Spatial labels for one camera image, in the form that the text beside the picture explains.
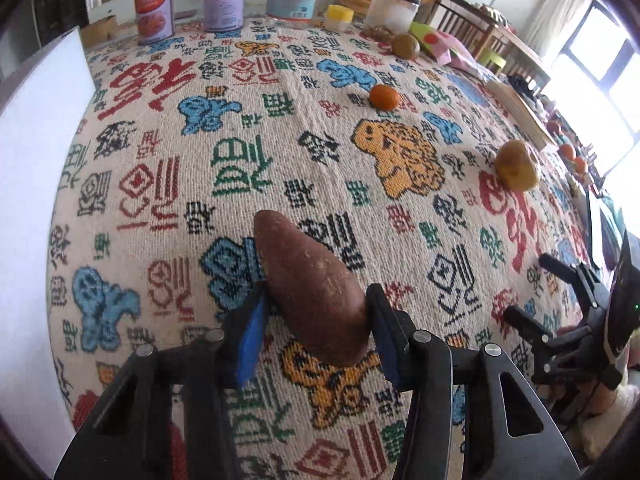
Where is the brown sweet potato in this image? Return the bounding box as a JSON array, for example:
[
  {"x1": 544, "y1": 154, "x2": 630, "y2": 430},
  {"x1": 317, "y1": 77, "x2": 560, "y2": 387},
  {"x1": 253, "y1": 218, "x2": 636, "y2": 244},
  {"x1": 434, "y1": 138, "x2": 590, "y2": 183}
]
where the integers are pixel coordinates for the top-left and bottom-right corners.
[{"x1": 254, "y1": 210, "x2": 370, "y2": 367}]

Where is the yellow-brown pear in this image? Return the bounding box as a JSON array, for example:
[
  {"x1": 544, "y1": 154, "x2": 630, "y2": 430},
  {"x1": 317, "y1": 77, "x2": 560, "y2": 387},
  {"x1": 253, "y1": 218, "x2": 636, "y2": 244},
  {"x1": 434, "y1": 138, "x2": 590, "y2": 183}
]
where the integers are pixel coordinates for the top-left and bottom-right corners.
[{"x1": 494, "y1": 140, "x2": 539, "y2": 193}]

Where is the wooden chair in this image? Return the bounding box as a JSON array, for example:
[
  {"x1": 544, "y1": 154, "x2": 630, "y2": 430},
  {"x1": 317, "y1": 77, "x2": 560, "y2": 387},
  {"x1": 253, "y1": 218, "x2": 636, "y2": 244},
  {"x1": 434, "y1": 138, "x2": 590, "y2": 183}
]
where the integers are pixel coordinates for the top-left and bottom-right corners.
[{"x1": 427, "y1": 0, "x2": 551, "y2": 93}]

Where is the pink patterned bag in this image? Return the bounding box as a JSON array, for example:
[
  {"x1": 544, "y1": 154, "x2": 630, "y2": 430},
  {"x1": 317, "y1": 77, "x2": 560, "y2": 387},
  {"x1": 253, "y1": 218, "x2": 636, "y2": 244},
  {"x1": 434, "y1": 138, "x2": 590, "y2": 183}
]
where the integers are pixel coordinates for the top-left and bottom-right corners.
[{"x1": 409, "y1": 22, "x2": 489, "y2": 80}]

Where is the small orange tangerine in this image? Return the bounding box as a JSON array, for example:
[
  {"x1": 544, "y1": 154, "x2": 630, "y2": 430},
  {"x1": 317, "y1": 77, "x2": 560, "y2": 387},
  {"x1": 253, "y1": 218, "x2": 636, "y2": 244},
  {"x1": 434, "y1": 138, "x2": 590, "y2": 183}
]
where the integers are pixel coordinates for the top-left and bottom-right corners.
[{"x1": 369, "y1": 84, "x2": 400, "y2": 112}]

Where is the brown kiwi fruit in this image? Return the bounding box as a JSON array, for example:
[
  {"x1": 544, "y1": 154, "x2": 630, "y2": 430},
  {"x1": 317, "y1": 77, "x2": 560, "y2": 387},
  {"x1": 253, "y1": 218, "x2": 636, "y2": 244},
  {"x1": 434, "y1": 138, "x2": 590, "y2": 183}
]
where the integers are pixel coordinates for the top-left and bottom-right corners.
[{"x1": 390, "y1": 34, "x2": 421, "y2": 61}]

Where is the patterned woven tablecloth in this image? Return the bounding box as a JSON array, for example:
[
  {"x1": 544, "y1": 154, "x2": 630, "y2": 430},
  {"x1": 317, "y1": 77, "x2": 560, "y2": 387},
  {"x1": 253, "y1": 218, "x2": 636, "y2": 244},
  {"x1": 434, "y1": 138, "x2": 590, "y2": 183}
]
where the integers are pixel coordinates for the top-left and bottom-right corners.
[{"x1": 48, "y1": 20, "x2": 586, "y2": 426}]

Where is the clear container black lid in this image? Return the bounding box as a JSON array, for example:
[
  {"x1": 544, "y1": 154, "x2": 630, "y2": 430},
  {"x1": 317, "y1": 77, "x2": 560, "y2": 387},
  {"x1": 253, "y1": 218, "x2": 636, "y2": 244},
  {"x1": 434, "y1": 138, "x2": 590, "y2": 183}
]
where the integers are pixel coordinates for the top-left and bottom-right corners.
[{"x1": 364, "y1": 0, "x2": 422, "y2": 34}]

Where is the small yellow-lid jar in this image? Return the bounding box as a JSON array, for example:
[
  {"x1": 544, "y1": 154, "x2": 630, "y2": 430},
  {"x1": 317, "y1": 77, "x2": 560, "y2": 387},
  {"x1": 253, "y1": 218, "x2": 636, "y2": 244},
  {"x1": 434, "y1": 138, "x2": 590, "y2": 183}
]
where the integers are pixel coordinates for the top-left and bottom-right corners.
[{"x1": 323, "y1": 4, "x2": 355, "y2": 32}]

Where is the brown cardboard box on floor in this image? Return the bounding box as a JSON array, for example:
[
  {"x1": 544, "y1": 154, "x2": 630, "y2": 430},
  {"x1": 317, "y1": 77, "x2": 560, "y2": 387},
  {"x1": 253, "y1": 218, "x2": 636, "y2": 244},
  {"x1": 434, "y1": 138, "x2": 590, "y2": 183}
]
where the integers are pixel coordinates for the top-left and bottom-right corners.
[{"x1": 79, "y1": 15, "x2": 118, "y2": 50}]

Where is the orange-label can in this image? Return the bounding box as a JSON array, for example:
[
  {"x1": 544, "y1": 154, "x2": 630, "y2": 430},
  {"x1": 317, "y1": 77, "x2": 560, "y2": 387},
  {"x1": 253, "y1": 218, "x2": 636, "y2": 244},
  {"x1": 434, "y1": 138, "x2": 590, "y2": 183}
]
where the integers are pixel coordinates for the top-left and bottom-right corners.
[{"x1": 134, "y1": 0, "x2": 175, "y2": 46}]

